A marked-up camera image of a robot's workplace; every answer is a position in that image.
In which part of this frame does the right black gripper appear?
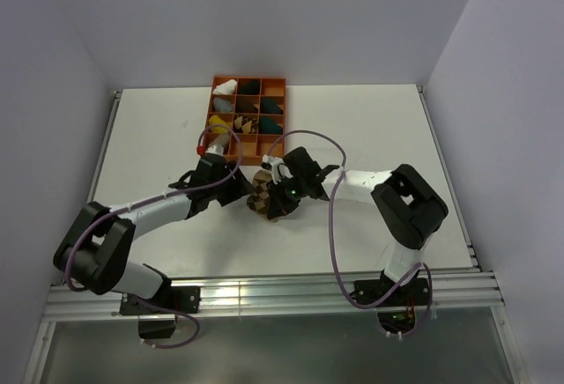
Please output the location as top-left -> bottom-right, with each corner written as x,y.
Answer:
267,175 -> 308,219

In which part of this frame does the tan sock with maroon cuff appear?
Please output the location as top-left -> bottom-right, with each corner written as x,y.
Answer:
208,134 -> 231,155

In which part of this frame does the brown argyle sock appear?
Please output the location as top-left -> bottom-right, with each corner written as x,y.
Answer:
247,169 -> 278,222

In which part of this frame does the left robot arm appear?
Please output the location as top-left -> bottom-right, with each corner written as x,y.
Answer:
53,154 -> 253,313

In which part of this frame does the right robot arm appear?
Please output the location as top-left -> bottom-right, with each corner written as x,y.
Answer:
261,147 -> 449,309

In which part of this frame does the yellow rolled sock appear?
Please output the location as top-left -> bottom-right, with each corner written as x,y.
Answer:
208,114 -> 232,134

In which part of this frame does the argyle rolled sock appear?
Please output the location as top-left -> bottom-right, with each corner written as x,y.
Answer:
233,114 -> 258,134

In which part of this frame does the grey rolled sock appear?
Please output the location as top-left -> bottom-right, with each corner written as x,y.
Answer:
212,98 -> 234,114

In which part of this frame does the teal rolled sock lower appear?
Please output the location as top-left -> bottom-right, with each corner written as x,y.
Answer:
258,115 -> 284,135

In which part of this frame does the teal rolled sock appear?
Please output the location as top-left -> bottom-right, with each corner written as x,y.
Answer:
260,97 -> 284,115
258,115 -> 284,135

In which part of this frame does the orange wooden compartment tray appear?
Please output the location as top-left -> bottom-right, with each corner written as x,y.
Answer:
197,75 -> 288,166

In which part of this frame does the dark brown rolled sock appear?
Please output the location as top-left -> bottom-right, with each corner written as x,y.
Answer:
235,98 -> 259,114

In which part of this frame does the white rolled sock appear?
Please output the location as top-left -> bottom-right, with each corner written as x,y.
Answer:
212,78 -> 238,95

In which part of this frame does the teal rolled sock upper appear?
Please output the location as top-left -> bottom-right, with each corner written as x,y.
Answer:
260,97 -> 284,115

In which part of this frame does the dark green rolled sock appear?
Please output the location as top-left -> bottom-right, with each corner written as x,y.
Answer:
237,78 -> 261,95

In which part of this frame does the aluminium table frame rail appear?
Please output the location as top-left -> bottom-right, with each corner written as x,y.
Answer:
41,271 -> 504,322

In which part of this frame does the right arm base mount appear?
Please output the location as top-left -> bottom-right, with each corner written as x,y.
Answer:
353,278 -> 431,310

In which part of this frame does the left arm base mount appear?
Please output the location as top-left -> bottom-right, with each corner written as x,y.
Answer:
119,286 -> 201,349

